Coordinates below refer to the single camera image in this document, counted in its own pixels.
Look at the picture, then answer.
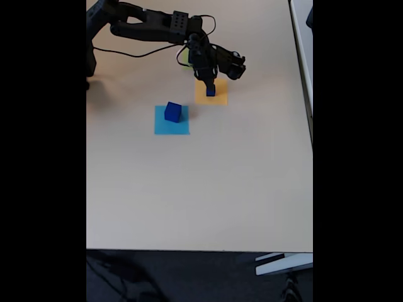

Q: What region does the orange paper square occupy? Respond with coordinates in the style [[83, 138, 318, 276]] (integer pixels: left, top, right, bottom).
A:
[[194, 77, 228, 106]]

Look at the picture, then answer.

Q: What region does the green paper square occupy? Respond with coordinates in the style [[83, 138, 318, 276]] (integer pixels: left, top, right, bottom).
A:
[[181, 48, 193, 69]]

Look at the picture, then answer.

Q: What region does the white table foot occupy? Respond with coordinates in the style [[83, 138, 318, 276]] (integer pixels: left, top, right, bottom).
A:
[[254, 252, 314, 277]]

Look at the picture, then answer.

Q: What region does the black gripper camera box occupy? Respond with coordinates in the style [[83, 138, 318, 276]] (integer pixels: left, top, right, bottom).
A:
[[220, 50, 247, 81]]

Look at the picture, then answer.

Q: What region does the large blue cube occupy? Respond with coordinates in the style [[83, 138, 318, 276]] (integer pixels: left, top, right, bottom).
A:
[[164, 101, 183, 123]]

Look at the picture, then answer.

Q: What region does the blue paper square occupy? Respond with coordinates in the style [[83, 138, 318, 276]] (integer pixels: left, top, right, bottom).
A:
[[154, 105, 191, 136]]

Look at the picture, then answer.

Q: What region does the white adjacent table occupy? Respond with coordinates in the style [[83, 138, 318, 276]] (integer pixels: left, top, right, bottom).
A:
[[288, 0, 314, 147]]

